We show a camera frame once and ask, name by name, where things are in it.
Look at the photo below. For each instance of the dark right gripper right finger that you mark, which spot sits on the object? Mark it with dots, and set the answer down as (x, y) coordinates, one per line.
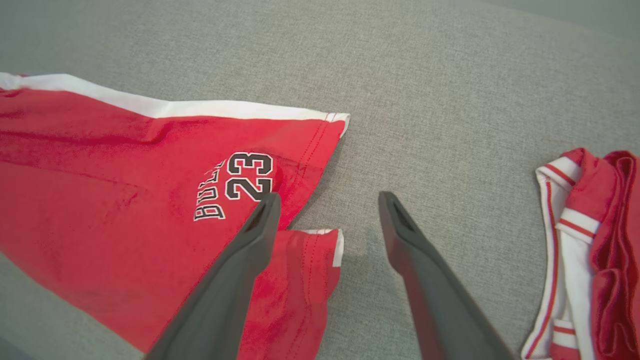
(435, 300)

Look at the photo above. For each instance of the grey fabric sofa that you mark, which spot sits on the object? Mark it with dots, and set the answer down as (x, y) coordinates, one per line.
(425, 100)

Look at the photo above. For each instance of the red basketball shorts white stripe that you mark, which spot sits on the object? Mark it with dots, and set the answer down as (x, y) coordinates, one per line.
(100, 200)

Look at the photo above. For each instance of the red basketball jersey white sleeves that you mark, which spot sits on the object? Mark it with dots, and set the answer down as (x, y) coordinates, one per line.
(615, 250)

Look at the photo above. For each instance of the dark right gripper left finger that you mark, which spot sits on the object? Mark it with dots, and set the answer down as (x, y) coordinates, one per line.
(230, 295)

